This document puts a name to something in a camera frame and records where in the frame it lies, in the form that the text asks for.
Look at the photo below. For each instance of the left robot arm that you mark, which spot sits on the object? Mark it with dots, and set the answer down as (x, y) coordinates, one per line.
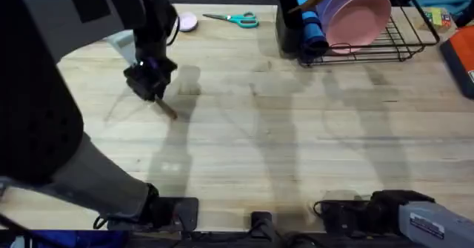
(44, 103)

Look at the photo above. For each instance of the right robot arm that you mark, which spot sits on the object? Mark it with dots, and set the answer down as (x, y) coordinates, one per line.
(437, 224)

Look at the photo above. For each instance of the pale pink round disc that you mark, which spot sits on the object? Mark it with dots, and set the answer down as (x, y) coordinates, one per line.
(187, 21)

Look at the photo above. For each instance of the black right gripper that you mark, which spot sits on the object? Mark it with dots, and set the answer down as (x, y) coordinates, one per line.
(381, 212)

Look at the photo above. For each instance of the orange and black box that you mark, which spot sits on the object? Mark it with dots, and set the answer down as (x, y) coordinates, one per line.
(461, 59)

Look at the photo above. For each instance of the left wrist upright flat plate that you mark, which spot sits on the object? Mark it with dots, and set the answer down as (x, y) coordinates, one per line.
(124, 46)

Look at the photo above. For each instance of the blue fabric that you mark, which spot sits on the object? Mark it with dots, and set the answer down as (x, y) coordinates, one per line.
(77, 240)

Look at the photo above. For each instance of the colourful toy blocks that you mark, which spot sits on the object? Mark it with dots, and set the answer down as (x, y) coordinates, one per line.
(437, 17)

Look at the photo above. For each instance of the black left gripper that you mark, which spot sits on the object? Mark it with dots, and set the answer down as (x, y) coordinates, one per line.
(153, 37)

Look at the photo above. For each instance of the pink plate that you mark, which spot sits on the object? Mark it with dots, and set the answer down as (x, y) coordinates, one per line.
(357, 22)

